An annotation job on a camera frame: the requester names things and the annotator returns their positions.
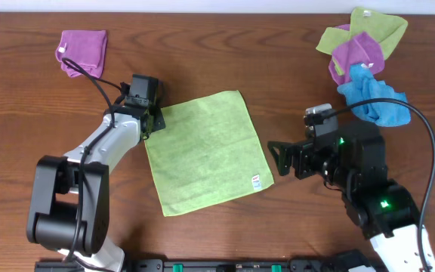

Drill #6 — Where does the purple crumpled cloth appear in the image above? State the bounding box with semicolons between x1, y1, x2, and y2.
329;32;385;85

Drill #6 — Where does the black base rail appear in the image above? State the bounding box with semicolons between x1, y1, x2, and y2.
34;259;387;272

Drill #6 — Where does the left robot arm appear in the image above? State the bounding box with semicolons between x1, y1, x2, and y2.
26;75;165;271

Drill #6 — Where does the folded purple cloth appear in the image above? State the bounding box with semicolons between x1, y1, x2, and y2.
55;30;107;78

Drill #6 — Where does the green cloth at back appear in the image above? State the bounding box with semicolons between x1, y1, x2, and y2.
316;8;408;63

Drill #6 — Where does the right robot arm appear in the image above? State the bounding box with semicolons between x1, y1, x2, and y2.
267;118;435;271

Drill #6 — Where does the blue crumpled cloth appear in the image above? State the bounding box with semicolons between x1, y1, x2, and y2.
338;63;411;127

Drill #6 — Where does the green microfibre cloth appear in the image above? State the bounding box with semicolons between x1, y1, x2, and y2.
145;91;274;217

